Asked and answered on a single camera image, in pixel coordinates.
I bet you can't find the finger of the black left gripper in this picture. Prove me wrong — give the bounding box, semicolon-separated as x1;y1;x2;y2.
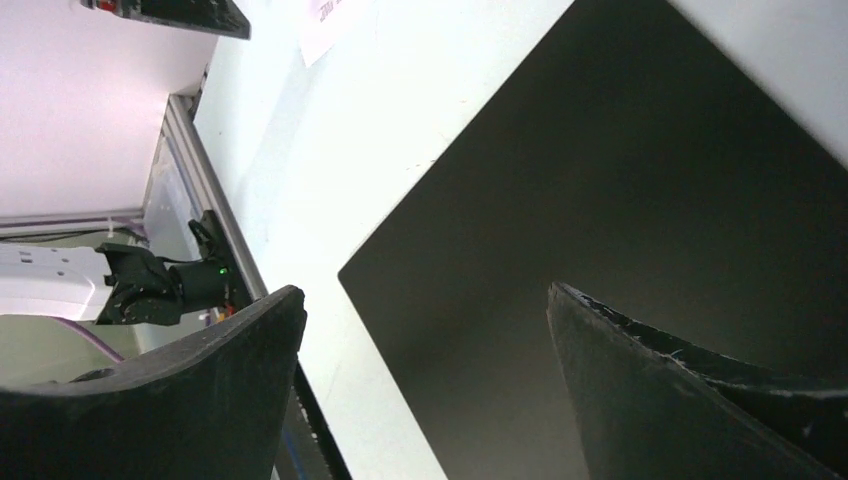
79;0;251;40

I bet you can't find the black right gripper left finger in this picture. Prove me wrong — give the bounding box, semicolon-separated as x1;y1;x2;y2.
1;286;307;479

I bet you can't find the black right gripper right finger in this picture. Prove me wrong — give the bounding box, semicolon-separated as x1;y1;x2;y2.
547;282;847;479

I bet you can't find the white text-printed paper sheet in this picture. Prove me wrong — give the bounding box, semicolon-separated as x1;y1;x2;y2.
298;0;373;67

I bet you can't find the red and black folder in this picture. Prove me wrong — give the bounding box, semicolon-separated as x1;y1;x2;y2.
338;1;847;479

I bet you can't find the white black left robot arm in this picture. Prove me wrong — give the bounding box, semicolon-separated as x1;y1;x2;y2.
1;212;235;329

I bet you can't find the aluminium front frame rail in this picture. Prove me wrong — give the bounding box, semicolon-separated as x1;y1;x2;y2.
1;95;267;312

